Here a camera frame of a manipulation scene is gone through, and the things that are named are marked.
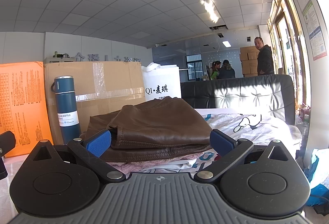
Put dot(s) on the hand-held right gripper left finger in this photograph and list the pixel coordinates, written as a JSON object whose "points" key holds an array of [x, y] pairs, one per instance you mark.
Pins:
{"points": [[99, 141]]}

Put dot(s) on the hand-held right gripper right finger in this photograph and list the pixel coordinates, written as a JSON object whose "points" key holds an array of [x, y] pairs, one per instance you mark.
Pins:
{"points": [[222, 140]]}

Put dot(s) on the brown leather garment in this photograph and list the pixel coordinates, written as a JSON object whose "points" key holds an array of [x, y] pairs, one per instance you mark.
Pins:
{"points": [[159, 124]]}

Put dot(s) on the white cartoon printed blanket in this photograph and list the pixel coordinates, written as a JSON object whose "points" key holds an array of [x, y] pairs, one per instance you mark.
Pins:
{"points": [[257, 124]]}

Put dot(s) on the pink knit garment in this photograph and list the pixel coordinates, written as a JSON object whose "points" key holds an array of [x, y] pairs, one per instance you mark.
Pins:
{"points": [[133, 166]]}

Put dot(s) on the orange printed board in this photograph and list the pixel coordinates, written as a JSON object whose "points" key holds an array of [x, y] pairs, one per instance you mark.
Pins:
{"points": [[23, 100]]}

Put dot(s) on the blue vacuum bottle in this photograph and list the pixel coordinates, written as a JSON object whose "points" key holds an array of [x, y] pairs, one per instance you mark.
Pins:
{"points": [[66, 103]]}

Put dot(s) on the black tufted headboard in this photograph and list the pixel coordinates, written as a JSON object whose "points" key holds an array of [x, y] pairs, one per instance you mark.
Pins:
{"points": [[205, 93]]}

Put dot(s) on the large cardboard box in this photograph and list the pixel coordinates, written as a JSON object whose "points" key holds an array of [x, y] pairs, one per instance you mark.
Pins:
{"points": [[102, 80]]}

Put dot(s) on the barred background window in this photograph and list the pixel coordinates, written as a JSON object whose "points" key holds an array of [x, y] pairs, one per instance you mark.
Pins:
{"points": [[194, 66]]}

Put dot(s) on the stack of cardboard boxes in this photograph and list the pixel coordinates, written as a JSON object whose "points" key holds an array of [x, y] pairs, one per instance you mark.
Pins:
{"points": [[248, 59]]}

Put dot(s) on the white shopping bag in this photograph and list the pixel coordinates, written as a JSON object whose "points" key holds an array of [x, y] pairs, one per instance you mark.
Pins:
{"points": [[162, 80]]}

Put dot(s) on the white glass-door cabinet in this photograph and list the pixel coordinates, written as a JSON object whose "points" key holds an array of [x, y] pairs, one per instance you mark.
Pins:
{"points": [[60, 60]]}

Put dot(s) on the blue plastic bag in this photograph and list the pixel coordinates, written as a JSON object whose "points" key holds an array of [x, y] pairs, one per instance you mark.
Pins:
{"points": [[320, 183]]}

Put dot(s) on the gold framed glass door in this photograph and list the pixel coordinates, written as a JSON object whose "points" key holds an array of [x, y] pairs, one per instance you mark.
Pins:
{"points": [[287, 41]]}

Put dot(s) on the silver wall lettering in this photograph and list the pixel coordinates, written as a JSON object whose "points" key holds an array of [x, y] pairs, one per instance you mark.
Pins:
{"points": [[108, 57]]}

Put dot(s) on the green bordered wall poster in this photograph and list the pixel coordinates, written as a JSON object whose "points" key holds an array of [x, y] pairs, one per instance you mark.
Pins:
{"points": [[316, 31]]}

